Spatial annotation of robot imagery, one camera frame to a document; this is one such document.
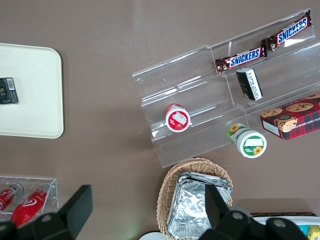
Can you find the white snack tray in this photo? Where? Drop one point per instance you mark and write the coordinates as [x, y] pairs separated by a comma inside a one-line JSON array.
[[287, 220]]

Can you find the yellow snack packet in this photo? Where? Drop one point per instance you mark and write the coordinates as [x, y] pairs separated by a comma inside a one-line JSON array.
[[315, 232]]

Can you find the red lid yoghurt cup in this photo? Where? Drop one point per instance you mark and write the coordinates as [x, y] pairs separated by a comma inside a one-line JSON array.
[[178, 119]]

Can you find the red cola bottle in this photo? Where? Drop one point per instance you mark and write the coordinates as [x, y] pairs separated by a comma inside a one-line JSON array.
[[27, 205], [6, 197]]

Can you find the Snickers bar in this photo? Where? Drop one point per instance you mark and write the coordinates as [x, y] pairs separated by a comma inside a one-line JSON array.
[[290, 31], [243, 58]]

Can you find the tartan cookie box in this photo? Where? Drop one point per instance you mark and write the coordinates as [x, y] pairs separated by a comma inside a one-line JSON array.
[[295, 117]]

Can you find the light oval wicker basket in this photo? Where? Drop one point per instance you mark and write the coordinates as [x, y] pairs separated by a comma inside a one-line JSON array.
[[166, 195]]

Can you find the clear acrylic bottle rack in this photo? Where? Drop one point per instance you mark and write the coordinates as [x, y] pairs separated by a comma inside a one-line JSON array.
[[53, 190]]

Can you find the green sunflower yoghurt cup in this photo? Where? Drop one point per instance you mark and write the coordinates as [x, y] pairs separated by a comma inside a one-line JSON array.
[[250, 143]]

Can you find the teal snack packet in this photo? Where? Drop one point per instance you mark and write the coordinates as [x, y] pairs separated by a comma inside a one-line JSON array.
[[303, 229]]

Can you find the beige plastic tray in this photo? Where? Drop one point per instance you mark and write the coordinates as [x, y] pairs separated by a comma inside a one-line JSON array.
[[35, 100]]

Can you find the black sandwich box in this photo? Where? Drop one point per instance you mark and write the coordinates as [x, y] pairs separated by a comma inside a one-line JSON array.
[[8, 91], [248, 83]]

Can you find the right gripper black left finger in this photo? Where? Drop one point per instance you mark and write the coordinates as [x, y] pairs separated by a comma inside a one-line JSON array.
[[75, 207]]

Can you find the aluminium foil tray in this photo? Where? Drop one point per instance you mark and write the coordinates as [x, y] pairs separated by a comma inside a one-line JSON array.
[[200, 176], [190, 207]]

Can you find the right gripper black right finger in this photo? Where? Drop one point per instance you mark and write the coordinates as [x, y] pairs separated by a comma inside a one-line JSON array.
[[216, 207]]

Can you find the clear acrylic stepped display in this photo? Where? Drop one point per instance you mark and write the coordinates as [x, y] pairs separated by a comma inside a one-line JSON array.
[[200, 100]]

